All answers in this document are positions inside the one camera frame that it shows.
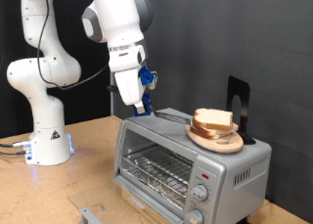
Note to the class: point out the silver oven knob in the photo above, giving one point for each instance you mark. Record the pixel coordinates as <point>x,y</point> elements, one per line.
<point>199,192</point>
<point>195,216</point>

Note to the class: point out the wooden box under oven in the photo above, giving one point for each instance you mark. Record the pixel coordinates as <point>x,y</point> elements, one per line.
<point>125,194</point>

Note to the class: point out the silver toaster oven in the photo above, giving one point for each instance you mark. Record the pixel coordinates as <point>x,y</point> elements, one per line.
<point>228,185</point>

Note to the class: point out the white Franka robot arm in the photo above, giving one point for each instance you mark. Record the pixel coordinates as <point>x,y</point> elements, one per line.
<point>26,77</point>

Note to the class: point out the round wooden board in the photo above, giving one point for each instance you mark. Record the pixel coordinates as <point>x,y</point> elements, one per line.
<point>212,145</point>

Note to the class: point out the thick white bread slice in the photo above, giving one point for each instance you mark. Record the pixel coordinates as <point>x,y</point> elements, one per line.
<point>212,118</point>

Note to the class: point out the black metal bookend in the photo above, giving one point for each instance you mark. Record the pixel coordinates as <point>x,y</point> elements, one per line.
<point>243,90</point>

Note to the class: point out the spatula with blue grip block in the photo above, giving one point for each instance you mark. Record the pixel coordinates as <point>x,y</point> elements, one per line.
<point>172,117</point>

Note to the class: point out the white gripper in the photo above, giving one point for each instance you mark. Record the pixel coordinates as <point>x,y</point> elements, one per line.
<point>130,87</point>

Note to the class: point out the thin metal pin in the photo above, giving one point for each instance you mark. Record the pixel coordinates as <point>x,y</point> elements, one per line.
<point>229,136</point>

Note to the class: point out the vertical metal pole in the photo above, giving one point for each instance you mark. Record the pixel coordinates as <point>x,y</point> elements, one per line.
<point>112,103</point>

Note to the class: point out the glass oven door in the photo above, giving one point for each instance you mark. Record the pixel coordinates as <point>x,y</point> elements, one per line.
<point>98,198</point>

